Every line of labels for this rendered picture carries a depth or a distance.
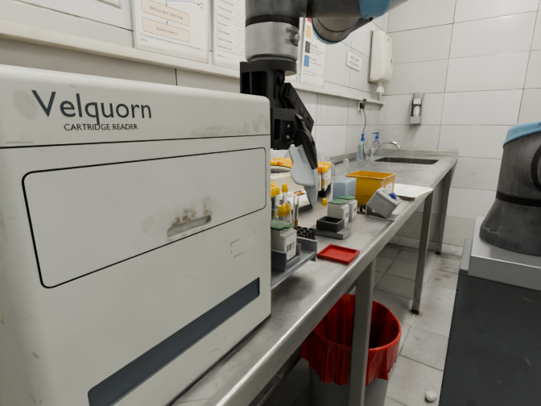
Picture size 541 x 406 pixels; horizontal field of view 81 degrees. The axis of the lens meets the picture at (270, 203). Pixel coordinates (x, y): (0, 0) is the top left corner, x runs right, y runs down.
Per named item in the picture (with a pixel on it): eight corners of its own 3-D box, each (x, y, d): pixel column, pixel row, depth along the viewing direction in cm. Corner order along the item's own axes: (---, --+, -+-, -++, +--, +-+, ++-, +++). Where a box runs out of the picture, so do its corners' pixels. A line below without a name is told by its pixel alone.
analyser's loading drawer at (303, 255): (249, 313, 43) (249, 278, 42) (213, 299, 46) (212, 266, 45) (316, 260, 59) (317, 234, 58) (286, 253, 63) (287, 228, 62)
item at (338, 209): (342, 229, 84) (344, 204, 82) (326, 225, 86) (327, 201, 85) (348, 225, 87) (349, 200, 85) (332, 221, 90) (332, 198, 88)
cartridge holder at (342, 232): (342, 240, 76) (343, 225, 75) (308, 233, 81) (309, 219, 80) (351, 234, 80) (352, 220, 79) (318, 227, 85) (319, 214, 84)
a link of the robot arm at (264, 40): (265, 39, 49) (312, 31, 45) (265, 72, 50) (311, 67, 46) (233, 27, 43) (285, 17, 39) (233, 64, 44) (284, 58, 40)
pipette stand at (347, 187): (348, 216, 95) (351, 183, 93) (327, 213, 99) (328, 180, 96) (358, 209, 103) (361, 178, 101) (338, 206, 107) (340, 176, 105)
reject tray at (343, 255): (348, 265, 62) (348, 261, 62) (316, 257, 66) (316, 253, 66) (359, 253, 68) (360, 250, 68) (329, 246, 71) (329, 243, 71)
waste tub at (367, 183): (381, 209, 103) (384, 178, 100) (342, 203, 111) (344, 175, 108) (394, 201, 113) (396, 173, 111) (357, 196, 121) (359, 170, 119)
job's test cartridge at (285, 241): (284, 269, 51) (284, 232, 50) (260, 262, 54) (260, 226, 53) (296, 260, 55) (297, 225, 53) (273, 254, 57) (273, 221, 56)
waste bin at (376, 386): (373, 485, 104) (386, 369, 93) (278, 427, 124) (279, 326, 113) (399, 403, 135) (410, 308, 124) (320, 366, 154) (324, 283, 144)
